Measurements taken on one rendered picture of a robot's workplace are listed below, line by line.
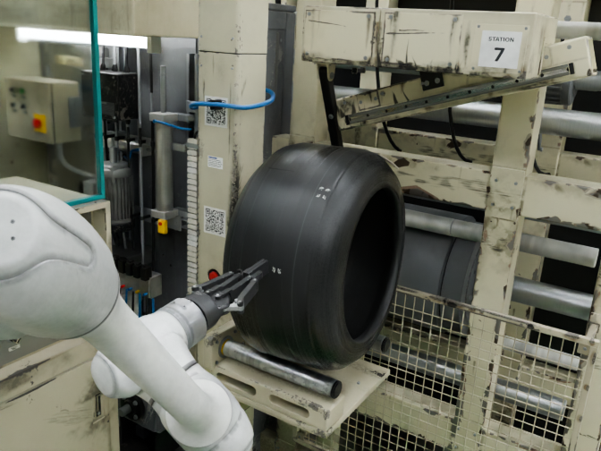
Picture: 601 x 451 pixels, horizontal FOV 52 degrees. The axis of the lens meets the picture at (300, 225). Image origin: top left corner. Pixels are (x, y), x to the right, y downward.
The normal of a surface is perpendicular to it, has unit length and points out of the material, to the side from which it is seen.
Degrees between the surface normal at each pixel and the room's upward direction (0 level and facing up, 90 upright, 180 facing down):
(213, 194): 90
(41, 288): 112
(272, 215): 55
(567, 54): 90
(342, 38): 90
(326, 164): 22
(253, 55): 90
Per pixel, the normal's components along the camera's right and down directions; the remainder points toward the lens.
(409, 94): -0.54, 0.22
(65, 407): 0.84, 0.21
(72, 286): 0.87, 0.40
